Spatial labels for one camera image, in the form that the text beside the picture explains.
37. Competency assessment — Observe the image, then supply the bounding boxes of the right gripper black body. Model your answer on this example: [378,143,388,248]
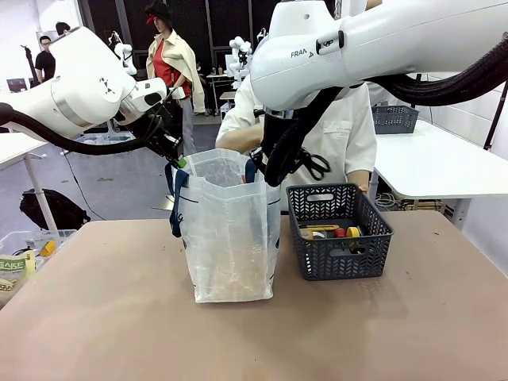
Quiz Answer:
[260,109,298,160]

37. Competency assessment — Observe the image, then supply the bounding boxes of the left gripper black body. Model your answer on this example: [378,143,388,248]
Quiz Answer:
[143,114,184,160]

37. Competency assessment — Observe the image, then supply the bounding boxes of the clear shopping bag navy handles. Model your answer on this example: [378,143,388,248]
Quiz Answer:
[164,148,283,305]

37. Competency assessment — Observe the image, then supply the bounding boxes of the dark grey plastic basket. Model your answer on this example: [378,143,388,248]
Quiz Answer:
[285,182,394,282]
[371,105,420,135]

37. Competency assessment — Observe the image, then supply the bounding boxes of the person's right forearm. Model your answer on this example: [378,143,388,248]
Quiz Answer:
[216,125,264,155]

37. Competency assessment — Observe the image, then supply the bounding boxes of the person's left forearm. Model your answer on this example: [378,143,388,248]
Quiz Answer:
[345,169,372,190]

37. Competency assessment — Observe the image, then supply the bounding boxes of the small grey background table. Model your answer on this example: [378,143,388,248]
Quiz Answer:
[219,90,238,120]

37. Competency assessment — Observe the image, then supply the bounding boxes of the person in white shirt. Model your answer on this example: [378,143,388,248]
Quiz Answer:
[215,77,378,195]

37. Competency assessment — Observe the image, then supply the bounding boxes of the mannequin with cream jacket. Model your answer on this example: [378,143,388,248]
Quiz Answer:
[144,0,207,158]

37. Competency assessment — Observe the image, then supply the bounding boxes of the black backpack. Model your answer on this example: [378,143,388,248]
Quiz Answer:
[19,189,91,231]

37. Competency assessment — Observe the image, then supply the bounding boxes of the person in black t-shirt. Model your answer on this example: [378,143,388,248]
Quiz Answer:
[34,35,56,83]

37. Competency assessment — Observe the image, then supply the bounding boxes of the small white side table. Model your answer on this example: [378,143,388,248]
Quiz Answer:
[0,133,60,233]

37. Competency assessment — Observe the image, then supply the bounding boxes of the large white side table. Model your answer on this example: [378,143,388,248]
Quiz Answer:
[372,118,508,229]

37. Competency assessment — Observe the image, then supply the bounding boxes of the clear bin with supplies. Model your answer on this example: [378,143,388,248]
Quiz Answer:
[0,229,79,275]

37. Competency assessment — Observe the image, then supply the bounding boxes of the pale yellow printed package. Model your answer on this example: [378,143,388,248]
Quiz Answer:
[0,253,37,309]

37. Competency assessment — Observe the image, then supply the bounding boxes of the black slanted stand leg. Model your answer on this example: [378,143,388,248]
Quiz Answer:
[483,79,508,151]

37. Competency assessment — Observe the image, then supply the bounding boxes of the black left arm cable sleeve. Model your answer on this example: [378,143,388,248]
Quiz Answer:
[0,102,170,156]

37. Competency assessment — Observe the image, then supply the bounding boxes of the black arm cable sleeve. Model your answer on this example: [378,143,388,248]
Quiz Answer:
[0,102,170,156]
[264,35,508,188]

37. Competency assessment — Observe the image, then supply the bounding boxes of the cable bundle under table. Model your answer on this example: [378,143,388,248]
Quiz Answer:
[375,192,448,214]

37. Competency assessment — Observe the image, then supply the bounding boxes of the black right arm cable sleeve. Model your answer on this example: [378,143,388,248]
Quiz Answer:
[264,35,508,188]

